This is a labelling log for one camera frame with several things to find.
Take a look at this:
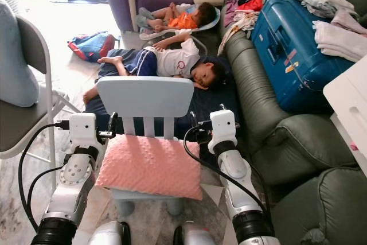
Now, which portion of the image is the pink dotted pillow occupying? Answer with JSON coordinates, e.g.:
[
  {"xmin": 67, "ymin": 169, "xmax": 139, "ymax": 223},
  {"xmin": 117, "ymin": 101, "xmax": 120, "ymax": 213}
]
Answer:
[{"xmin": 95, "ymin": 134, "xmax": 203, "ymax": 201}]

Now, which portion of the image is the grey-green leather sofa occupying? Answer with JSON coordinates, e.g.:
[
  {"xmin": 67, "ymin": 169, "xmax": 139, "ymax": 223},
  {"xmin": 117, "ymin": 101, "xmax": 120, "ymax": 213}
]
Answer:
[{"xmin": 218, "ymin": 0, "xmax": 367, "ymax": 245}]

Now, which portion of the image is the navy blue floor mattress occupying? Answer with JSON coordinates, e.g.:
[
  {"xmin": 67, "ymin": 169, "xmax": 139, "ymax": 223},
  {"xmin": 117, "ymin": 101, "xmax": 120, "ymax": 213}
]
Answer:
[{"xmin": 83, "ymin": 49, "xmax": 243, "ymax": 142}]

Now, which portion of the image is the light blue small chair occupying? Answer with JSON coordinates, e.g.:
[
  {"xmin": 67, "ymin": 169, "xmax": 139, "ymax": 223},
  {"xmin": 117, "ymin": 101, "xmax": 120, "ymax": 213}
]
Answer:
[{"xmin": 96, "ymin": 75, "xmax": 195, "ymax": 218}]

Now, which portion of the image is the child in white shirt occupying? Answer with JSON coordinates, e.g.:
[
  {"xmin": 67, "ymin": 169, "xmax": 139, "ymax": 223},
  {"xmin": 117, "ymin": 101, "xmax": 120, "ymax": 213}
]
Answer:
[{"xmin": 83, "ymin": 29, "xmax": 228, "ymax": 106}]

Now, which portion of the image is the blue and red backpack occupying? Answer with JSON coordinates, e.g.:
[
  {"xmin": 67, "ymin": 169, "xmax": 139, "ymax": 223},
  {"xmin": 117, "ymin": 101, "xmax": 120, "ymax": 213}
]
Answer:
[{"xmin": 67, "ymin": 30, "xmax": 117, "ymax": 64}]

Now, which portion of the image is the grey folding chair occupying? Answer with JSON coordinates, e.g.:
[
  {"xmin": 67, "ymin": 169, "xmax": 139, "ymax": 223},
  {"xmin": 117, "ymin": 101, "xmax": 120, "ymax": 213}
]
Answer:
[{"xmin": 0, "ymin": 15, "xmax": 82, "ymax": 174}]

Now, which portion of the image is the grey baby bouncer seat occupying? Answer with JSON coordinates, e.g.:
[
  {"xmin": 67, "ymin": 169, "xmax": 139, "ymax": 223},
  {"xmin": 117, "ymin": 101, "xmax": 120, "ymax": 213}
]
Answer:
[{"xmin": 136, "ymin": 3, "xmax": 222, "ymax": 42}]

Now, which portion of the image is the grey robot left leg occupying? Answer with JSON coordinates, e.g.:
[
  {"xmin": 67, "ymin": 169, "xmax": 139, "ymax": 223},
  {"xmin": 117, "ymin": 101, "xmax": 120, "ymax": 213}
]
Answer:
[{"xmin": 88, "ymin": 220, "xmax": 132, "ymax": 245}]

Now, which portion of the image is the grey robot leg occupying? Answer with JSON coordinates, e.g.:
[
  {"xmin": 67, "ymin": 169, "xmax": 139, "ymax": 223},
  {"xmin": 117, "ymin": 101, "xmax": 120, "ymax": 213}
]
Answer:
[
  {"xmin": 88, "ymin": 220, "xmax": 132, "ymax": 245},
  {"xmin": 171, "ymin": 221, "xmax": 218, "ymax": 245}
]

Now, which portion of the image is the child in orange shirt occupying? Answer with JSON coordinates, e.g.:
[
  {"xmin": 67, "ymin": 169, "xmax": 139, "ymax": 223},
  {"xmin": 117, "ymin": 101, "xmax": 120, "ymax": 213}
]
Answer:
[{"xmin": 146, "ymin": 1, "xmax": 217, "ymax": 32}]

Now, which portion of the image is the grey robot right leg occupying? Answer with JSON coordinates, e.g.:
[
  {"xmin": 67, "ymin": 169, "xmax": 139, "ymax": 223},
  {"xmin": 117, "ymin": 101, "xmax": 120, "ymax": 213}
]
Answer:
[{"xmin": 171, "ymin": 221, "xmax": 218, "ymax": 245}]

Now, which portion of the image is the patterned beige cloth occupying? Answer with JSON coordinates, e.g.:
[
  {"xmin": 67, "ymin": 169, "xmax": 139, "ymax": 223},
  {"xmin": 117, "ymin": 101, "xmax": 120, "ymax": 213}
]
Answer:
[{"xmin": 217, "ymin": 10, "xmax": 260, "ymax": 56}]

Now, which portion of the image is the light blue cushion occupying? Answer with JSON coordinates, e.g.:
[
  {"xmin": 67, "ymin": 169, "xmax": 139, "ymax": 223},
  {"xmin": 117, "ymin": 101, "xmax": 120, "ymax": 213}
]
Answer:
[{"xmin": 0, "ymin": 0, "xmax": 40, "ymax": 108}]

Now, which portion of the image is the blue hard suitcase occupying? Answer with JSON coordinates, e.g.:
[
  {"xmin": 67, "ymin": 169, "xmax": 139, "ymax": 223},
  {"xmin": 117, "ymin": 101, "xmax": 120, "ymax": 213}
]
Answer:
[{"xmin": 251, "ymin": 0, "xmax": 356, "ymax": 114}]

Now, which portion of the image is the red garment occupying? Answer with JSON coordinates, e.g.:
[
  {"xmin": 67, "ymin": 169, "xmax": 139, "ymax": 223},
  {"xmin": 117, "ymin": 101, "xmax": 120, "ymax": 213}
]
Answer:
[{"xmin": 236, "ymin": 0, "xmax": 277, "ymax": 12}]

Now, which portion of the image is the white table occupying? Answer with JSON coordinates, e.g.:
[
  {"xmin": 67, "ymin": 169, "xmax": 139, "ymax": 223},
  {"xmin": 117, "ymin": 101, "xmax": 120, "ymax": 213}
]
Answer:
[{"xmin": 322, "ymin": 55, "xmax": 367, "ymax": 176}]

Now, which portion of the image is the white folded towel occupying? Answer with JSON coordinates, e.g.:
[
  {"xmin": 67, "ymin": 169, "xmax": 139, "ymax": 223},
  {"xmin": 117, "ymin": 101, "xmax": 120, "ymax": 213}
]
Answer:
[{"xmin": 314, "ymin": 20, "xmax": 367, "ymax": 63}]

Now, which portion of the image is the grey crumpled garment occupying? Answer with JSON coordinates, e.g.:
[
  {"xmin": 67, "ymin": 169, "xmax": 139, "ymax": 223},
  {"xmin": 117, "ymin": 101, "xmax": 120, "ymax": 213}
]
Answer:
[{"xmin": 288, "ymin": 0, "xmax": 357, "ymax": 20}]

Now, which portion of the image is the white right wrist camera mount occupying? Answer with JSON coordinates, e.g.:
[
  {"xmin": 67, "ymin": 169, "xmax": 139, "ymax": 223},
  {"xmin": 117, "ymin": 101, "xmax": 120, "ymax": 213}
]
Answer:
[{"xmin": 208, "ymin": 109, "xmax": 238, "ymax": 154}]

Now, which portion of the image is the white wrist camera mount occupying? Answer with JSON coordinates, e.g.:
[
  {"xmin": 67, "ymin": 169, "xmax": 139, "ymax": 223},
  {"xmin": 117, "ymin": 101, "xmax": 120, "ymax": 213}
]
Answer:
[
  {"xmin": 208, "ymin": 109, "xmax": 238, "ymax": 154},
  {"xmin": 68, "ymin": 112, "xmax": 100, "ymax": 157}
]

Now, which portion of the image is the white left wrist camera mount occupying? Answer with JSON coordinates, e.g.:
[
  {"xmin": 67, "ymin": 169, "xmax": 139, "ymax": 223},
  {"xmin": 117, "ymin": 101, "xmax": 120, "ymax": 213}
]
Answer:
[{"xmin": 68, "ymin": 112, "xmax": 100, "ymax": 157}]

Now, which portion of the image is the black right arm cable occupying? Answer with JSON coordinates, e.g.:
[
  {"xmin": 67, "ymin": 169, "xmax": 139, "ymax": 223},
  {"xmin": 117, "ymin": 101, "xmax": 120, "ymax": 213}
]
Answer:
[{"xmin": 183, "ymin": 125, "xmax": 271, "ymax": 214}]

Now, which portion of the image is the long black arm cable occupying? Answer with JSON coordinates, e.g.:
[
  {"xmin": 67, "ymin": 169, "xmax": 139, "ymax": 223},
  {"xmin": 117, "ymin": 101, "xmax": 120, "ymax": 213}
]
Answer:
[{"xmin": 18, "ymin": 121, "xmax": 70, "ymax": 232}]

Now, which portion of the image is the short black arm cable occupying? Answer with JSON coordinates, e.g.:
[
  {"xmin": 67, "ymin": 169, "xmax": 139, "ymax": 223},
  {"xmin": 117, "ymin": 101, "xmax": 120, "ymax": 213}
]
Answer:
[{"xmin": 27, "ymin": 166, "xmax": 65, "ymax": 212}]

